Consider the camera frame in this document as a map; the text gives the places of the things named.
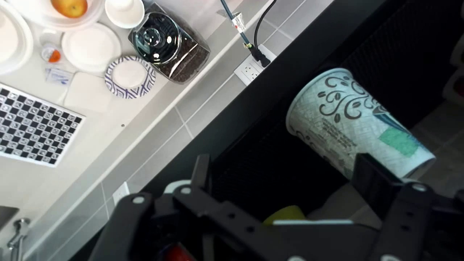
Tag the blue patterned paper plate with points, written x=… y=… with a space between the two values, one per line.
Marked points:
x=130 y=75

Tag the yellow shelf item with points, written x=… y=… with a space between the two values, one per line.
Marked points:
x=285 y=214

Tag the white paper napkin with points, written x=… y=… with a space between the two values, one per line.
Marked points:
x=89 y=94

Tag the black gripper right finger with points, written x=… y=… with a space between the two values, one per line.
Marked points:
x=421 y=222

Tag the yellow green fruit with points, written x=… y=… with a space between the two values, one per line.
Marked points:
x=70 y=7

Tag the metal faucet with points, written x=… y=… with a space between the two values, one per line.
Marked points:
x=17 y=232

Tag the empty white wall outlet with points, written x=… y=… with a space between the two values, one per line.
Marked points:
x=121 y=193

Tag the white wall outlet with plugs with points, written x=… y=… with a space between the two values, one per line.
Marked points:
x=247 y=72

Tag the black white checkerboard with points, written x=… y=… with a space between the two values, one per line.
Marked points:
x=34 y=124

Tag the swirl print paper cup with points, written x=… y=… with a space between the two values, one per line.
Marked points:
x=339 y=116

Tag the small white paper plate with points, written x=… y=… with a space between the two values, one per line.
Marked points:
x=92 y=48

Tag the small red sauce cup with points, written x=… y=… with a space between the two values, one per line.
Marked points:
x=54 y=55

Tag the large white paper plate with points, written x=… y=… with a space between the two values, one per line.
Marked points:
x=12 y=43

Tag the white sauce packet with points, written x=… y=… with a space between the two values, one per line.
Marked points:
x=59 y=75

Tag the white paper bowl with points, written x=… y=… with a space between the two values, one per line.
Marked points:
x=30 y=8

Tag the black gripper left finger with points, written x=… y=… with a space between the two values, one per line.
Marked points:
x=160 y=226

